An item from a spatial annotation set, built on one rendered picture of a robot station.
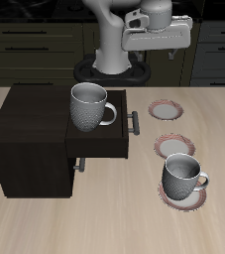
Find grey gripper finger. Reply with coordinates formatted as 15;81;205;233
168;48;180;61
134;51;146;64

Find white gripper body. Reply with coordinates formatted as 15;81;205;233
120;15;194;53

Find red-rimmed white plate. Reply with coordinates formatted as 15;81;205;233
157;178;208;213
154;133;197;160
148;99;185;122

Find grey porcelain mug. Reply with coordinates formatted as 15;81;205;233
69;81;118;133
161;152;210;201

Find dark wooden drawer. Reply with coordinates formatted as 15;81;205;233
64;88;130;160

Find dark kitchen cupboards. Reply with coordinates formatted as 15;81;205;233
0;18;225;88

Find black kitchen countertop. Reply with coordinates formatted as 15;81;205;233
0;0;225;24

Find dark wooden cabinet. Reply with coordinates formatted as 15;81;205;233
0;84;130;199

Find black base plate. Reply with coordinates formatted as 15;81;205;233
72;54;152;87

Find grey drawer handle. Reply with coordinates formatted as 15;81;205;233
127;110;141;137
72;157;86;174

